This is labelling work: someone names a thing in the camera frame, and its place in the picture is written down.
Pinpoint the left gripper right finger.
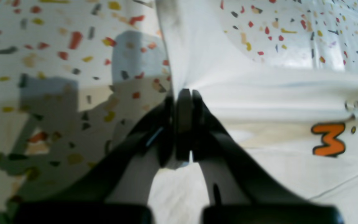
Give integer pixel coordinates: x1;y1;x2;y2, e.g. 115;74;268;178
191;90;344;224

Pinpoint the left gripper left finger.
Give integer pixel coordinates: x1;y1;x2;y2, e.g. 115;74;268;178
13;89;192;224

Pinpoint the white printed T-shirt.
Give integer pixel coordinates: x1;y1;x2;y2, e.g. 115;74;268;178
155;0;358;224

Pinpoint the terrazzo patterned tablecloth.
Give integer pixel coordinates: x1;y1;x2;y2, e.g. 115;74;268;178
0;0;173;216

